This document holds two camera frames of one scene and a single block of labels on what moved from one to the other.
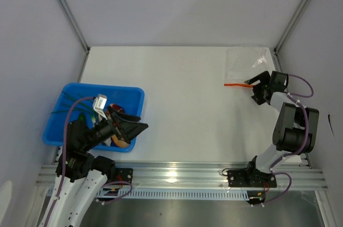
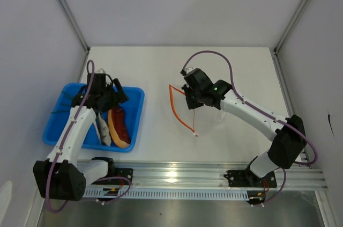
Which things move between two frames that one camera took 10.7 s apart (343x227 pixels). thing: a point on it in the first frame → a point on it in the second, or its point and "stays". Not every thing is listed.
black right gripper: x=264 y=78 → x=191 y=104
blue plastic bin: x=132 y=99 stays
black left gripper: x=128 y=127 → x=116 y=101
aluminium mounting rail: x=199 y=175 stays
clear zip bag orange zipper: x=242 y=65 → x=200 y=120
